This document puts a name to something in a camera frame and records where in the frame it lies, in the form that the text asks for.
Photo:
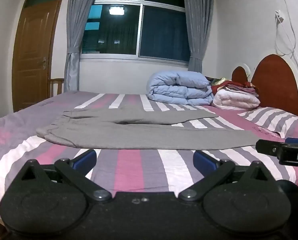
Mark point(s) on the wooden chair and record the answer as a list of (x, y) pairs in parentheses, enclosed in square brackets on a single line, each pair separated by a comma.
[(56, 86)]

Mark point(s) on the striped pink bed sheet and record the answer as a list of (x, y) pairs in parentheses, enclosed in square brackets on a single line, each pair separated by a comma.
[(129, 170)]

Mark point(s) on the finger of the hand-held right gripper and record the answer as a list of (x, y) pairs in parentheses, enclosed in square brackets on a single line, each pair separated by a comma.
[(269, 147)]

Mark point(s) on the folded light blue duvet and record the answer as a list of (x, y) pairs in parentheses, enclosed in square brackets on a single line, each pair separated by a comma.
[(179, 90)]

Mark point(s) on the grey curtain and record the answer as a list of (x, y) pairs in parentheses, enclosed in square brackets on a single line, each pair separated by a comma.
[(199, 25), (76, 30)]

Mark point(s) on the sliding glass window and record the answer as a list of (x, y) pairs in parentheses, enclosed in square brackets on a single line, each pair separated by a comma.
[(161, 30)]

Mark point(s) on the stack of red folded clothes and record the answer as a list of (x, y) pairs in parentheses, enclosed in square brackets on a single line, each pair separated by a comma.
[(229, 86)]

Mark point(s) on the white wall socket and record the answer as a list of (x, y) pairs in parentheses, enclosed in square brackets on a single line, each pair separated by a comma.
[(279, 16)]

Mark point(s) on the folded white quilt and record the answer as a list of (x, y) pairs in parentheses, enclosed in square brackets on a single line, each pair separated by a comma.
[(235, 101)]

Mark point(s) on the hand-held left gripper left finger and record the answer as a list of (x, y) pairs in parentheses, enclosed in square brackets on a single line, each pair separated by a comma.
[(85, 158)]

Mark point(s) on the striped pillow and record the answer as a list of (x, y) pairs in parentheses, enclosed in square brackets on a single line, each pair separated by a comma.
[(276, 120)]

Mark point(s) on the brown wooden door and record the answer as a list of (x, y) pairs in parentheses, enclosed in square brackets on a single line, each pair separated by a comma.
[(34, 55)]

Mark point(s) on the red-brown wooden headboard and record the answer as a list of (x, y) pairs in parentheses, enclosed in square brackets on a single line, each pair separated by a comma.
[(276, 80)]

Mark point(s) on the grey pants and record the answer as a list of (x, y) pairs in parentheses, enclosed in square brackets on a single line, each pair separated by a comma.
[(139, 135)]

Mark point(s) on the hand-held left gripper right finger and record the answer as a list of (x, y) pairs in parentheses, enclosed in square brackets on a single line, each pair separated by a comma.
[(204, 161)]

